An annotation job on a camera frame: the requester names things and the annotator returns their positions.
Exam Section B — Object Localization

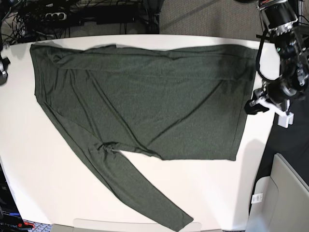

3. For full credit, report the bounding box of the black aluminium frame rail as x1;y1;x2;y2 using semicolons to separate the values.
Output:
142;0;162;34

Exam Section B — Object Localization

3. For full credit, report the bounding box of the black box with orange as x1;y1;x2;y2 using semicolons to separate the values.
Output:
0;168;35;232

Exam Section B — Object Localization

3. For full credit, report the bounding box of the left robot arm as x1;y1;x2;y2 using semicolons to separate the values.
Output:
244;0;309;116

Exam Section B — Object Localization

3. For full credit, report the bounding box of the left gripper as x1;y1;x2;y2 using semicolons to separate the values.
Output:
245;81;296;115

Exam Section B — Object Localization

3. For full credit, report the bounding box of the grey plastic bin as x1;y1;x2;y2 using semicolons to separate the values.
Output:
245;154;309;232

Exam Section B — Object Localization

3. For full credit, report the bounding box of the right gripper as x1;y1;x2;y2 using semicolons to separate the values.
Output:
0;57;10;85

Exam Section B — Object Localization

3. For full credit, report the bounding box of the green long-sleeve shirt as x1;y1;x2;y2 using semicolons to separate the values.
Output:
29;44;257;232

